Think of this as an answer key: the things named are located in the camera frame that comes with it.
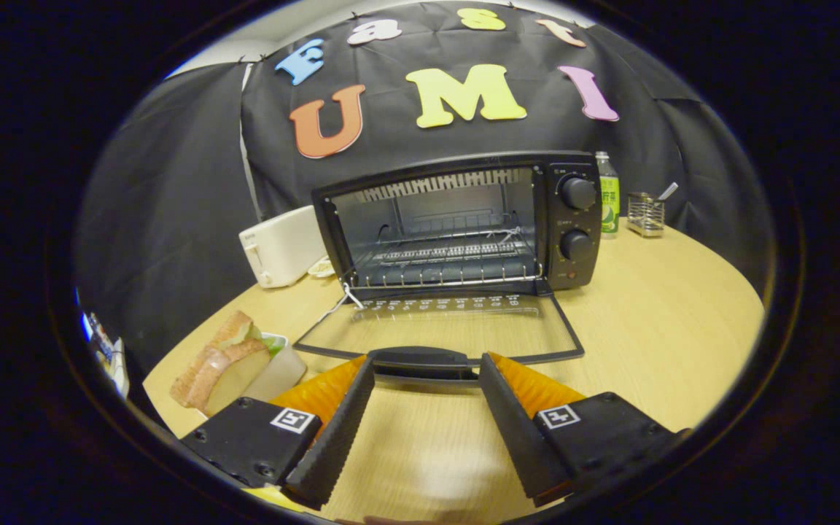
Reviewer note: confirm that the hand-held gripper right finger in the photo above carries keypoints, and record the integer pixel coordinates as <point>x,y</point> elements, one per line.
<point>515,430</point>

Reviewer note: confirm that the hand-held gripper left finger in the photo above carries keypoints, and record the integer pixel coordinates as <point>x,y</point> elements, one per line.
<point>336,430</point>

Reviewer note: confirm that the toast sandwich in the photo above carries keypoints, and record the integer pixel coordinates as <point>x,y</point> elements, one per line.
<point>216,364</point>

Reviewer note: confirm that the black toaster oven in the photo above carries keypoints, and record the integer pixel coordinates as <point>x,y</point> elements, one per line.
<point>573,211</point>

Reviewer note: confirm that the white food container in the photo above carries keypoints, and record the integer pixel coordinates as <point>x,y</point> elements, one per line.
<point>285,368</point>

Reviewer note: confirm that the white pop-up toaster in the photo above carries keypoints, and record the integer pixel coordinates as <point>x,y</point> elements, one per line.
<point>281,248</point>

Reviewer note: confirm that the small snack plate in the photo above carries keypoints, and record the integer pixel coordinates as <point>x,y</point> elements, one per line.
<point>321,268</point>

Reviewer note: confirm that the green drink bottle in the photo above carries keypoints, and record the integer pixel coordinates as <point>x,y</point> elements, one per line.
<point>609,200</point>

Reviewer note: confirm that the black backdrop cloth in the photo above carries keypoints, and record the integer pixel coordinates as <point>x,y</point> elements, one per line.
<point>172,219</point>

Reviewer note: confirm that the metal spoon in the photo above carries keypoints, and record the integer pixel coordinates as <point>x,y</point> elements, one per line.
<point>668,191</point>

